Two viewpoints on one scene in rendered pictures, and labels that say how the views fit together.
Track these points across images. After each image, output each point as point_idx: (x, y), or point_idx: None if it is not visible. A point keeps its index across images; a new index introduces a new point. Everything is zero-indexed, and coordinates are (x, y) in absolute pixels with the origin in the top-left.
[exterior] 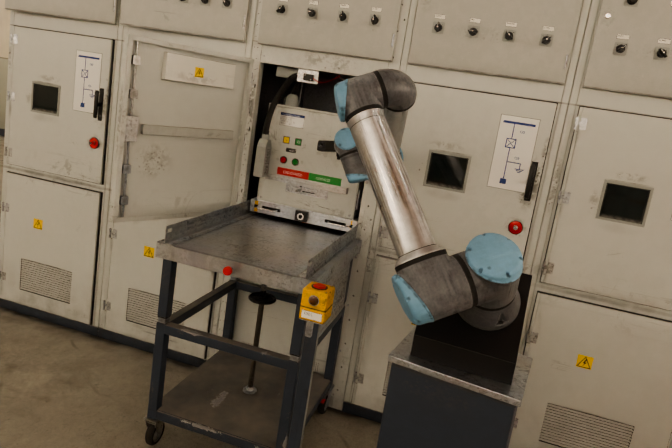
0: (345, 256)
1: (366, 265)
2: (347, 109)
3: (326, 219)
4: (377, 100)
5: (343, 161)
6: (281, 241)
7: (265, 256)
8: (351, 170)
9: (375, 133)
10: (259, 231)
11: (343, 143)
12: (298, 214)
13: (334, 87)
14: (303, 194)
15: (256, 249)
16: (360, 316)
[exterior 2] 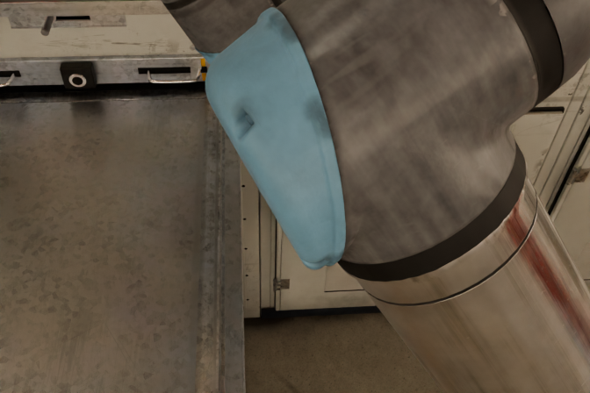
0: (241, 203)
1: None
2: (350, 246)
3: (141, 67)
4: (506, 133)
5: (182, 20)
6: (75, 217)
7: (71, 346)
8: (215, 45)
9: (535, 340)
10: (3, 187)
11: None
12: (71, 77)
13: (225, 122)
14: (62, 25)
15: (33, 314)
16: (264, 210)
